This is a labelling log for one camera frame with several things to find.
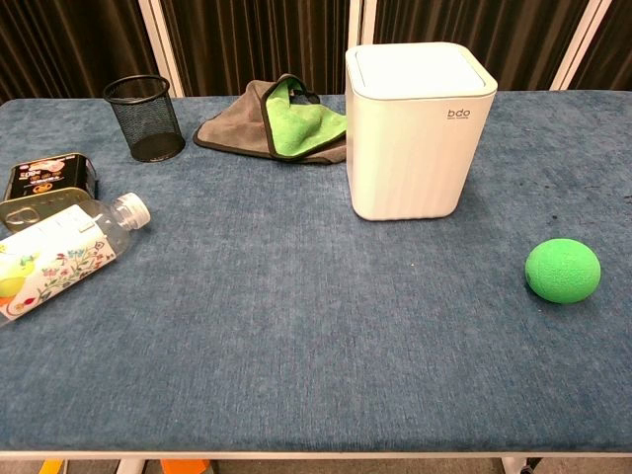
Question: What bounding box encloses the green foam ball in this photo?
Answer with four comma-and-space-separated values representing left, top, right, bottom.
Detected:
523, 238, 602, 302

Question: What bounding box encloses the white plastic trash bin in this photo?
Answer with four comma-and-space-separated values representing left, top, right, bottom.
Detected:
345, 43, 498, 221

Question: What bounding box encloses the orange block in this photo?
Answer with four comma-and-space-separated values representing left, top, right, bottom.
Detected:
160, 459, 210, 474

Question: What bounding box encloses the black printed rectangular tin can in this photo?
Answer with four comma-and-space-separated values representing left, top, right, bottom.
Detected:
0, 152, 100, 235

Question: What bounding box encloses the blue table cover cloth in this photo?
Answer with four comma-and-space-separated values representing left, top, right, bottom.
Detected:
0, 89, 632, 453

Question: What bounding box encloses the grey and green microfibre cloth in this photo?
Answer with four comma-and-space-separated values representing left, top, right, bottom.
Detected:
192, 73, 349, 166

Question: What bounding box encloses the black mesh pen cup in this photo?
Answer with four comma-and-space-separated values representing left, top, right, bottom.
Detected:
103, 74, 187, 164

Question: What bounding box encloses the dark pleated curtain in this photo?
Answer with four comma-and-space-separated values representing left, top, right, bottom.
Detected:
0, 0, 632, 104

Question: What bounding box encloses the clear floral label plastic bottle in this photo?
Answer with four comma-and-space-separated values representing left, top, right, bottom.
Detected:
0, 192, 152, 328

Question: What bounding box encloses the white vertical frame post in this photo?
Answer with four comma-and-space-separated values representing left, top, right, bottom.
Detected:
348, 0, 376, 51

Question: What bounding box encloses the white slanted frame post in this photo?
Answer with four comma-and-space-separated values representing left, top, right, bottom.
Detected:
137, 0, 186, 99
550, 0, 605, 91

